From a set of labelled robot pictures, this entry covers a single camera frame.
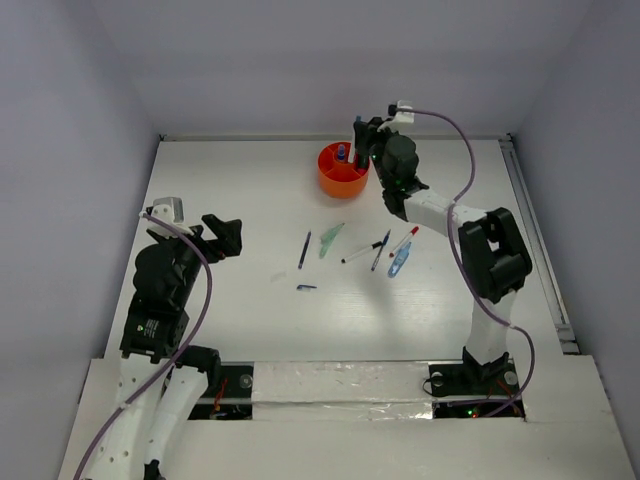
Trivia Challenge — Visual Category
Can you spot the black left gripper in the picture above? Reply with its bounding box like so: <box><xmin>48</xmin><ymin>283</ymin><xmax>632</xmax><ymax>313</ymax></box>
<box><xmin>156</xmin><ymin>212</ymin><xmax>241</xmax><ymax>303</ymax></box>

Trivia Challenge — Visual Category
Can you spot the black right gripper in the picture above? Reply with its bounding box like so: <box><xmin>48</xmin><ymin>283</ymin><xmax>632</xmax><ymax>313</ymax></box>
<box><xmin>357</xmin><ymin>115</ymin><xmax>404</xmax><ymax>188</ymax></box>

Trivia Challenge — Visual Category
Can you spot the blue ballpoint pen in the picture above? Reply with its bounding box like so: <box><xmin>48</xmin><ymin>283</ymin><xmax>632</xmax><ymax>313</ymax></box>
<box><xmin>370</xmin><ymin>229</ymin><xmax>391</xmax><ymax>272</ymax></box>

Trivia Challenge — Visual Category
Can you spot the red-capped white marker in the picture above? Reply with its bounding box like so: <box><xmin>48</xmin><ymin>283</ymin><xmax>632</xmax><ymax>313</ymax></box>
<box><xmin>389</xmin><ymin>226</ymin><xmax>419</xmax><ymax>258</ymax></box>

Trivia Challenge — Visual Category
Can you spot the black-capped white marker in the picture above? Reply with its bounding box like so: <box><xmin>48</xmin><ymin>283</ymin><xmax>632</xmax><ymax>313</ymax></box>
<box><xmin>340</xmin><ymin>241</ymin><xmax>383</xmax><ymax>264</ymax></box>

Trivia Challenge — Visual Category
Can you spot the blue translucent utility knife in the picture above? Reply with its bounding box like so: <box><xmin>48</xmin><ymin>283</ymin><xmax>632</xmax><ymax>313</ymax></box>
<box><xmin>387</xmin><ymin>242</ymin><xmax>412</xmax><ymax>279</ymax></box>

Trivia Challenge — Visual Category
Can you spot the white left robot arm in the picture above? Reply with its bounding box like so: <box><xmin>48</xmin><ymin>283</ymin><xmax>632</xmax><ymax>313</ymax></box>
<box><xmin>74</xmin><ymin>209</ymin><xmax>242</xmax><ymax>479</ymax></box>

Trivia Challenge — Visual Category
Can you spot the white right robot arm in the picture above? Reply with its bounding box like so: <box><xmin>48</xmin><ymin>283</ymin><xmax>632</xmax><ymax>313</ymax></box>
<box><xmin>353</xmin><ymin>110</ymin><xmax>532</xmax><ymax>392</ymax></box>

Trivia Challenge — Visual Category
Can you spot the orange round organizer container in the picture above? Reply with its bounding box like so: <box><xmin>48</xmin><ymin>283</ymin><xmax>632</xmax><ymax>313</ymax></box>
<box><xmin>317</xmin><ymin>141</ymin><xmax>369</xmax><ymax>200</ymax></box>

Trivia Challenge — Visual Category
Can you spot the purple gel pen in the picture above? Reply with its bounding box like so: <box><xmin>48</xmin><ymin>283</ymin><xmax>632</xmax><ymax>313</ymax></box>
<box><xmin>297</xmin><ymin>230</ymin><xmax>312</xmax><ymax>270</ymax></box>

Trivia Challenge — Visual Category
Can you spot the green translucent utility knife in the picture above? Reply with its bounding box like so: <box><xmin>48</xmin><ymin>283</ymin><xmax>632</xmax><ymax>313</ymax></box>
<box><xmin>319</xmin><ymin>223</ymin><xmax>345</xmax><ymax>259</ymax></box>

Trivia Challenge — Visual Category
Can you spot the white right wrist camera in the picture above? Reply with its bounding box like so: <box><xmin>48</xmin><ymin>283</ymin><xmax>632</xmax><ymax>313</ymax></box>
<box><xmin>386</xmin><ymin>101</ymin><xmax>415</xmax><ymax>131</ymax></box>

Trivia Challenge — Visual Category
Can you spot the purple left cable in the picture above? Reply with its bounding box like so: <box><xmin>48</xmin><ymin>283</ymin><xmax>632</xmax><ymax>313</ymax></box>
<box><xmin>73</xmin><ymin>213</ymin><xmax>215</xmax><ymax>480</ymax></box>

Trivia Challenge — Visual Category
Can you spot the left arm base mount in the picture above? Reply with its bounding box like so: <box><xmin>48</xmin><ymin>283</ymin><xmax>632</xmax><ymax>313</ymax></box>
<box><xmin>189</xmin><ymin>363</ymin><xmax>254</xmax><ymax>421</ymax></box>

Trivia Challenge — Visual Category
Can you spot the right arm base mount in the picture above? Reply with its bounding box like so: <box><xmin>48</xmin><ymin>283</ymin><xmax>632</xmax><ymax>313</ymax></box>
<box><xmin>421</xmin><ymin>348</ymin><xmax>526</xmax><ymax>420</ymax></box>

